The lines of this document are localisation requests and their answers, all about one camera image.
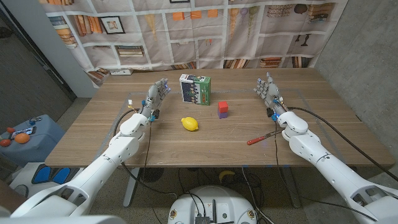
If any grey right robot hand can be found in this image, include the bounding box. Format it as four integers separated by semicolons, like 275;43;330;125
253;72;289;118

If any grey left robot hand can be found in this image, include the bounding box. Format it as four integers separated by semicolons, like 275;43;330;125
139;78;172;122

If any green printed package box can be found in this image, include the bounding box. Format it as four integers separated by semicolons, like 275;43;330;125
178;73;211;106

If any yellow toy lemon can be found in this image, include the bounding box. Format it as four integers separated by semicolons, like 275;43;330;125
181;116;199;132

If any white power strip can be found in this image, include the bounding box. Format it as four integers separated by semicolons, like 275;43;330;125
109;68;134;76

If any printed bookshelf backdrop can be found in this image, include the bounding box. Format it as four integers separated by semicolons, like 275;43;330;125
39;0;349;86

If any black round fan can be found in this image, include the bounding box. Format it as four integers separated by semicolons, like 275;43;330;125
139;167;165;184

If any yellow banana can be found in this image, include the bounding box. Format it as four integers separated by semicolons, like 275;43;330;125
218;170;236;184

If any white table leg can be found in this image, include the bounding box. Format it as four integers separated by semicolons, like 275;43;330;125
123;167;141;208

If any grey table leg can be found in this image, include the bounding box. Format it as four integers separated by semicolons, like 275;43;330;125
281;166;302;208

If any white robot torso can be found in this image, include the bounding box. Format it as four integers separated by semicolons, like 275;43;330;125
167;185;258;224

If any blue-grey storage box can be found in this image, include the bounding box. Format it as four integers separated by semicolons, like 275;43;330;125
0;114;66;167

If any white mat with blue footprints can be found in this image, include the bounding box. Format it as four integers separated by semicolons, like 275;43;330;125
9;162;85;200

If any grey sneaker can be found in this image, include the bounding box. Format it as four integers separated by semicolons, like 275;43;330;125
14;184;29;199

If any person's brown trouser leg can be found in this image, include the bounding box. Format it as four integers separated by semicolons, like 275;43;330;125
0;180;25;214

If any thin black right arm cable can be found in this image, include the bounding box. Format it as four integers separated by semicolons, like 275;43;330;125
273;119;379;222

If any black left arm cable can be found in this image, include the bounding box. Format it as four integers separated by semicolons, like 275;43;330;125
113;108;178;200

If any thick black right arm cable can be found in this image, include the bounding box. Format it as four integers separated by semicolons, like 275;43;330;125
287;106;398;183

